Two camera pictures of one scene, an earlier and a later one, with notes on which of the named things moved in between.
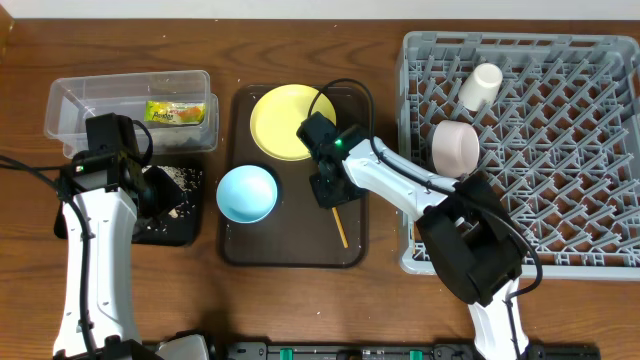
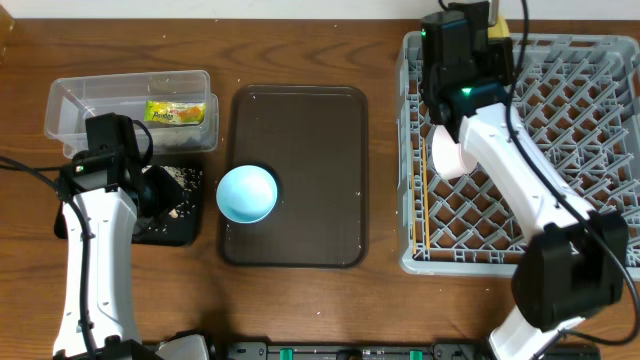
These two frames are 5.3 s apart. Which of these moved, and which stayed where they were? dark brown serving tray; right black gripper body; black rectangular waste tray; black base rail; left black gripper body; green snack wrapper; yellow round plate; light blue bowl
Moved: right black gripper body; yellow round plate
Stayed: light blue bowl; black base rail; black rectangular waste tray; left black gripper body; green snack wrapper; dark brown serving tray
